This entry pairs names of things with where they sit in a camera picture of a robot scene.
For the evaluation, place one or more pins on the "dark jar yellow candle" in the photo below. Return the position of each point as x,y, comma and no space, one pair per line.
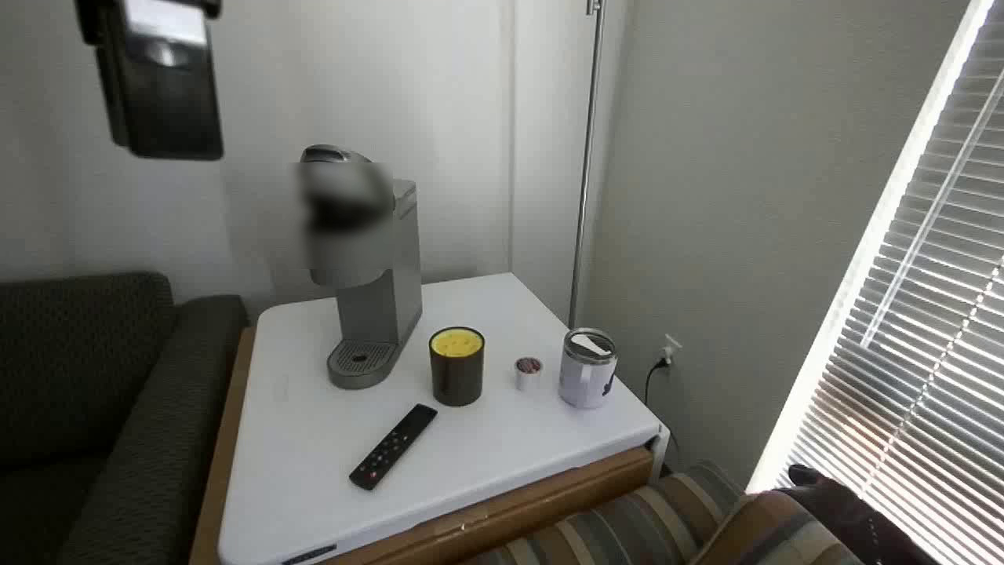
454,363

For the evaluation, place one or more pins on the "grey pod coffee machine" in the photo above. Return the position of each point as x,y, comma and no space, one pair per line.
361,244

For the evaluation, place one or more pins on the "metal floor lamp pole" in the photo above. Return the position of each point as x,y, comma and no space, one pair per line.
595,14

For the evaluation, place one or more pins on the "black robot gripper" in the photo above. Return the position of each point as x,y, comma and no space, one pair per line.
154,67

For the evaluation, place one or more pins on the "striped armchair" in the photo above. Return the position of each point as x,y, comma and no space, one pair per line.
697,520

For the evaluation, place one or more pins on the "white mug with lid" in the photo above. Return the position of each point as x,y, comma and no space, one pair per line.
586,367

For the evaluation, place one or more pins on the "white top wooden table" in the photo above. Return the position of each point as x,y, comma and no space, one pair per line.
298,438

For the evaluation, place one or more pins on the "black remote control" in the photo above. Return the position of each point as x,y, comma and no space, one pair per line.
384,455

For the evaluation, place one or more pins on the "dark grey sofa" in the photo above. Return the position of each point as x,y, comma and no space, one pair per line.
109,397

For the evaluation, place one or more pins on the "white window blinds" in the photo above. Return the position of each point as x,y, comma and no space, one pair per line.
902,389

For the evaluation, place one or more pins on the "white wall outlet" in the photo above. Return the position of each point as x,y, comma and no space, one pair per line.
668,348

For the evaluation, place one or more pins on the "coffee pod capsule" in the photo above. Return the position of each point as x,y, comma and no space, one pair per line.
528,371

